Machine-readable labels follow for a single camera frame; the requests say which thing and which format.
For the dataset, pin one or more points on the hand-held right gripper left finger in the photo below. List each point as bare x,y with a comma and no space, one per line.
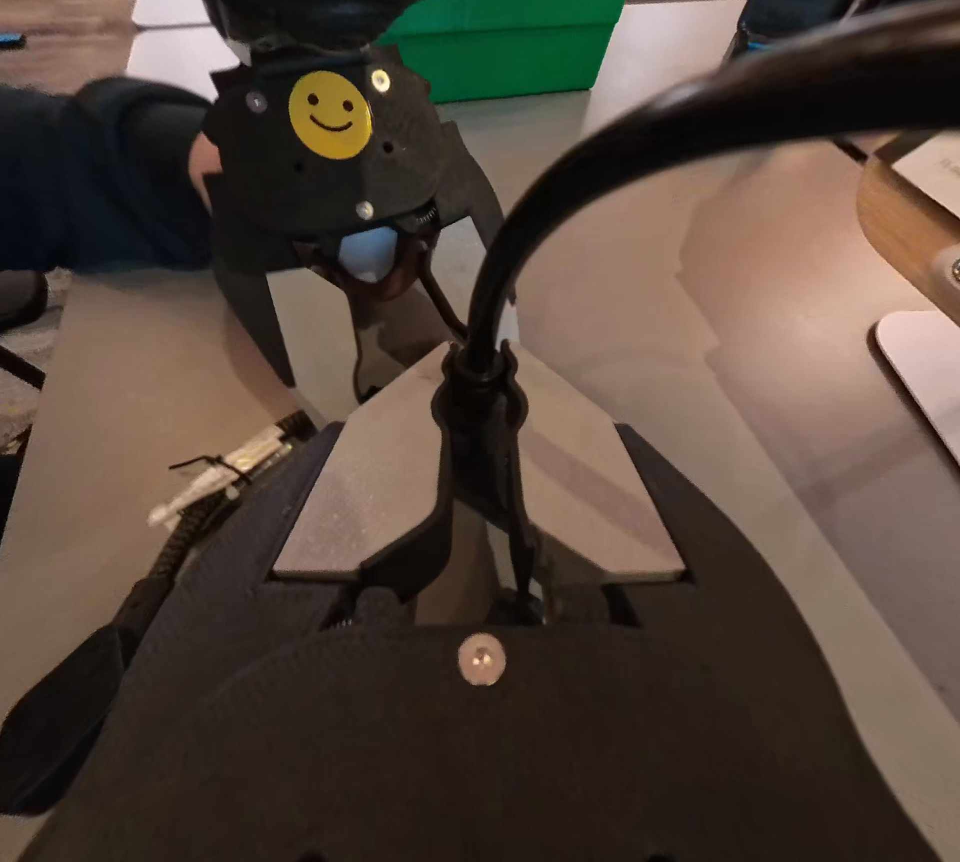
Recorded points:
375,495

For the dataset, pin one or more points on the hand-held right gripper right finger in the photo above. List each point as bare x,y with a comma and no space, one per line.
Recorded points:
592,502

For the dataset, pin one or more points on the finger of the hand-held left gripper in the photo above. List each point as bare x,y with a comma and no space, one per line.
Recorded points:
315,337
457,270

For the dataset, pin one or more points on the person's left forearm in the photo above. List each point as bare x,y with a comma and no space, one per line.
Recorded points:
90,180

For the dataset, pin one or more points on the person's left hand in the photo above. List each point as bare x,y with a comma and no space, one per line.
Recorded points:
201,172

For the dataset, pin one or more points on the green plastic bin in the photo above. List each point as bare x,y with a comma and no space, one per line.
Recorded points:
525,15

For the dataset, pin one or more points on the small blue flat object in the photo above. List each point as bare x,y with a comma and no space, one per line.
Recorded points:
11,40

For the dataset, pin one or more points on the dark charging case with screen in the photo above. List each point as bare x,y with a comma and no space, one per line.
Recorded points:
795,7

